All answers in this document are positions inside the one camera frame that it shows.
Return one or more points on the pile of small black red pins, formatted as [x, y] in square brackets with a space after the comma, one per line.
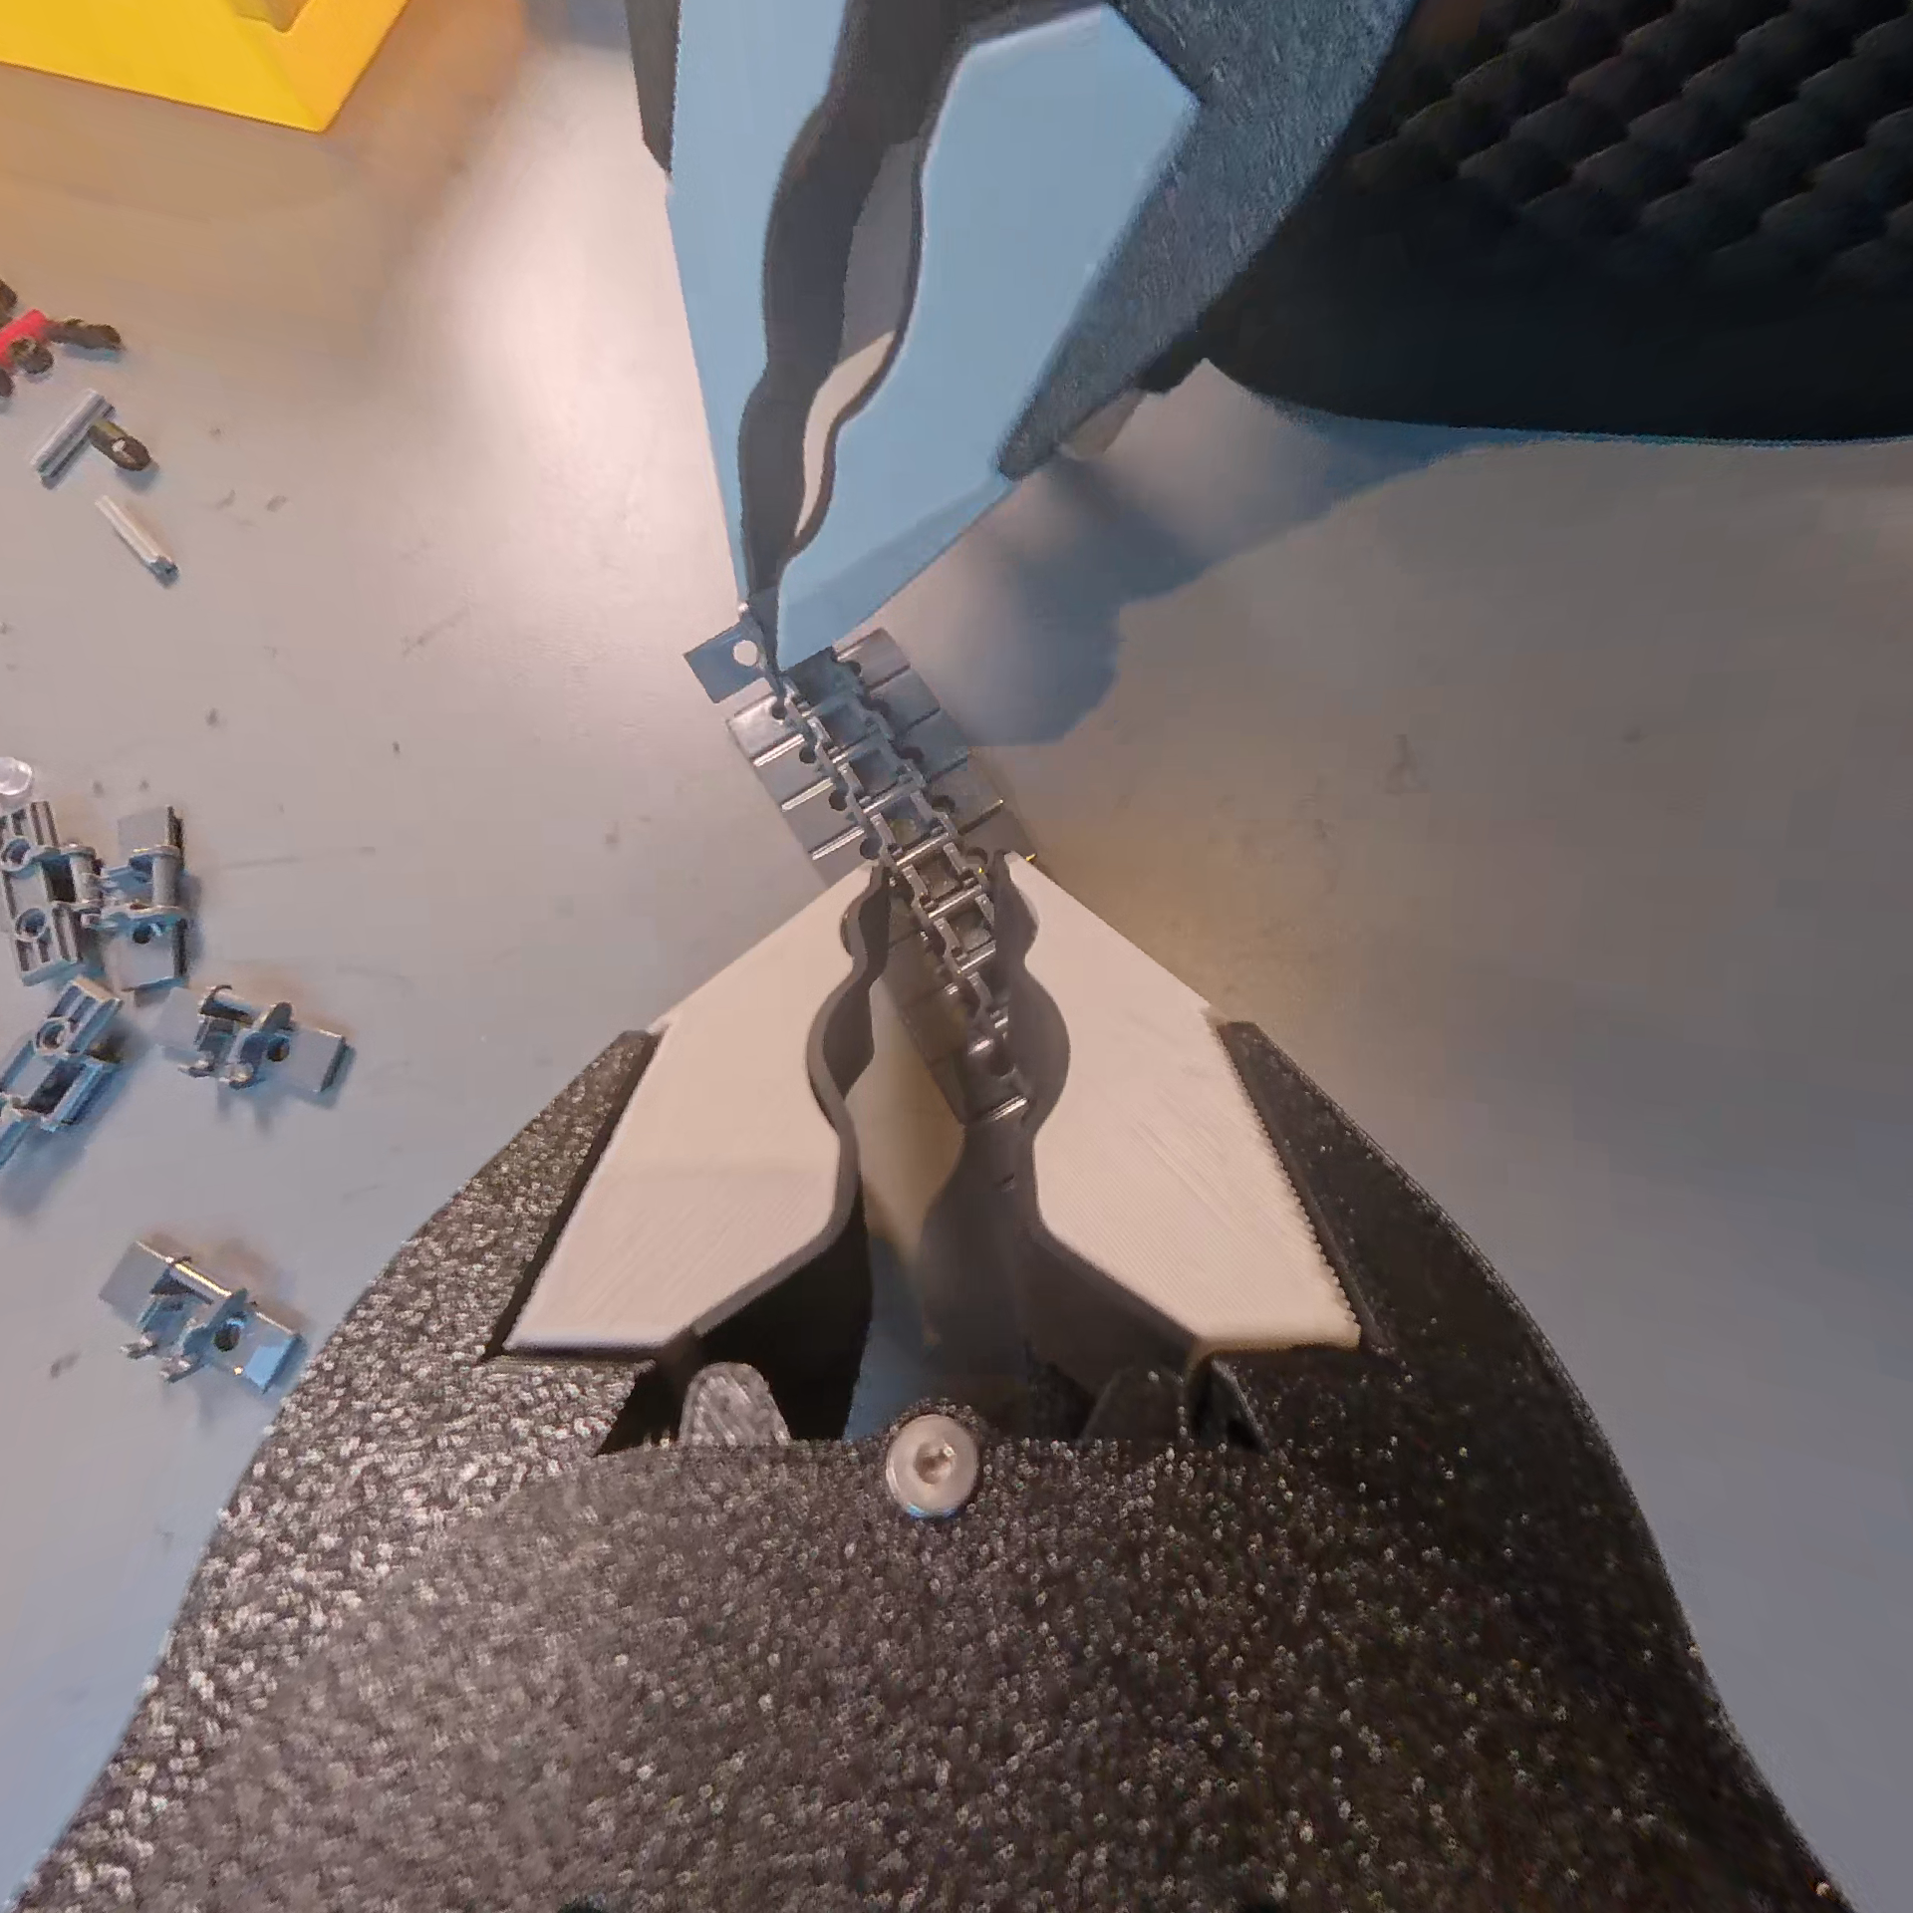
[76, 434]

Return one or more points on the grey plastic track link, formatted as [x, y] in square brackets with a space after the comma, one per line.
[725, 658]

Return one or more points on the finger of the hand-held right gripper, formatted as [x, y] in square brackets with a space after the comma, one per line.
[718, 224]
[1031, 269]

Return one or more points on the pile of grey track links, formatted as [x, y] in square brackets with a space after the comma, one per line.
[88, 897]

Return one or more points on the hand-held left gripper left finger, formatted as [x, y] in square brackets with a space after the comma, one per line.
[689, 1180]

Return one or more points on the grey desk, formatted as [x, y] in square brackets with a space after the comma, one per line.
[1495, 897]

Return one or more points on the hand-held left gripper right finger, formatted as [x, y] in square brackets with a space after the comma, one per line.
[1196, 1166]

